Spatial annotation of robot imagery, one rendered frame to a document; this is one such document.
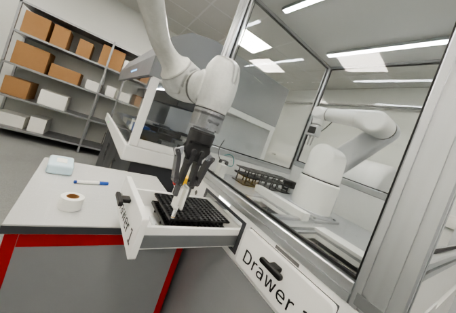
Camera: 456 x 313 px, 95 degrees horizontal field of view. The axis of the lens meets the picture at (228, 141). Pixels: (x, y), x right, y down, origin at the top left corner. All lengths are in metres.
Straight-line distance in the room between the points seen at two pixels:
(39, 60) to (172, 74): 3.92
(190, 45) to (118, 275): 1.30
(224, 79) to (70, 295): 0.85
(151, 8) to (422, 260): 0.70
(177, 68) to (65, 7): 4.45
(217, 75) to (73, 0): 4.60
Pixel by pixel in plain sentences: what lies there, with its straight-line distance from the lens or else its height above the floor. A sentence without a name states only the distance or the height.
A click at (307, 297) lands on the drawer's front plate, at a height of 0.90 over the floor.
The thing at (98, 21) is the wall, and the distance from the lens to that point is 4.97.
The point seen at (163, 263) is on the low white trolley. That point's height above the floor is 0.60.
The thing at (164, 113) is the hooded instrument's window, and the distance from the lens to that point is 1.50.
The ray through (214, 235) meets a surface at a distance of 0.71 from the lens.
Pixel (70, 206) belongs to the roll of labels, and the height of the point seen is 0.78.
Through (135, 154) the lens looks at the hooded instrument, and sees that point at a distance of 1.49.
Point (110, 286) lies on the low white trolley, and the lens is 1.01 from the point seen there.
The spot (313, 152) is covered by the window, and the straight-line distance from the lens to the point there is 0.63.
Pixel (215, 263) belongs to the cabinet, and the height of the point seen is 0.73.
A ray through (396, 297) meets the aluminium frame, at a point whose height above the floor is 1.01.
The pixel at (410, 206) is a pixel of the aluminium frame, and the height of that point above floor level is 1.17.
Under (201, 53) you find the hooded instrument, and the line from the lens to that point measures 1.58.
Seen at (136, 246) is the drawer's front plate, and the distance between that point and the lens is 0.60.
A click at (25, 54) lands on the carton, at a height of 1.27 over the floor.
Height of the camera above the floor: 1.18
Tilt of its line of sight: 2 degrees down
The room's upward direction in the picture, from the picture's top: 20 degrees clockwise
